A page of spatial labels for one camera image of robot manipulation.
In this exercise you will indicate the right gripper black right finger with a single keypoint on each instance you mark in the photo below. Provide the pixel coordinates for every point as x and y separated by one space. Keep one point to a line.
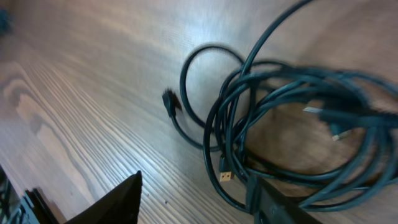
268 205

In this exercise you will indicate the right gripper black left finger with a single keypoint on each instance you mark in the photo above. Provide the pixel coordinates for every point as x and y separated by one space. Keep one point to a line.
119 206

